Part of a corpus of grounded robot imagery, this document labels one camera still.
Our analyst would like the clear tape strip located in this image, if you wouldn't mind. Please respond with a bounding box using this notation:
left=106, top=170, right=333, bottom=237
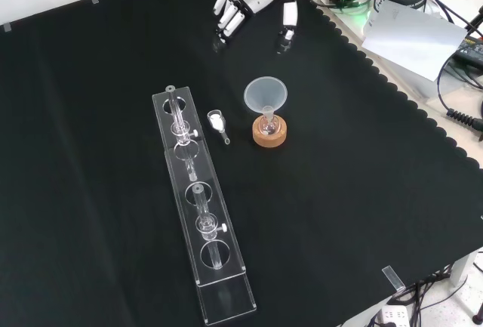
left=381, top=265, right=406, bottom=292

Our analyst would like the clear glass weighing funnel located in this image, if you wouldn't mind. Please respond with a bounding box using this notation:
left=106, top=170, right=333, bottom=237
left=207, top=110, right=232, bottom=146

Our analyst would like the black bench cloth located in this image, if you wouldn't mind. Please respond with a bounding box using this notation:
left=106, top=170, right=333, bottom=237
left=0, top=0, right=483, bottom=327

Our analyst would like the black tripod leg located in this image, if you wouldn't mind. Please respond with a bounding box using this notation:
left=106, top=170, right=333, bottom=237
left=464, top=5, right=483, bottom=38

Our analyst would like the black power supply box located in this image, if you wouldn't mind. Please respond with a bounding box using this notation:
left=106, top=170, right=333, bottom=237
left=451, top=35, right=483, bottom=68

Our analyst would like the white power strip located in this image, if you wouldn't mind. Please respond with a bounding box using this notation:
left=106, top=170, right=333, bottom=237
left=377, top=304, right=411, bottom=327

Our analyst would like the clear acrylic funnel stand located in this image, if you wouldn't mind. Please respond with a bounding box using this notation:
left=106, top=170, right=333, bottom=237
left=152, top=85, right=259, bottom=325

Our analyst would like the cork ring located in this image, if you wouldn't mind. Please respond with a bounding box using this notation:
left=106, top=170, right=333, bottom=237
left=251, top=113, right=289, bottom=150

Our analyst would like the translucent plastic funnel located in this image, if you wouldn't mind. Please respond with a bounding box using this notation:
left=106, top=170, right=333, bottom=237
left=243, top=76, right=288, bottom=125

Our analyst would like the clear round-bottom flask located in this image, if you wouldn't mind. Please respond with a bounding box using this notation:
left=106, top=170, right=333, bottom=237
left=258, top=114, right=282, bottom=137

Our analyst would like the black coiled cable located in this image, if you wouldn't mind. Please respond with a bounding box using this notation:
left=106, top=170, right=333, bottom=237
left=436, top=54, right=483, bottom=132

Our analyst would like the pale board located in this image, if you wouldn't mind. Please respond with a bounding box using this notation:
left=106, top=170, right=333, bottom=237
left=361, top=0, right=469, bottom=83

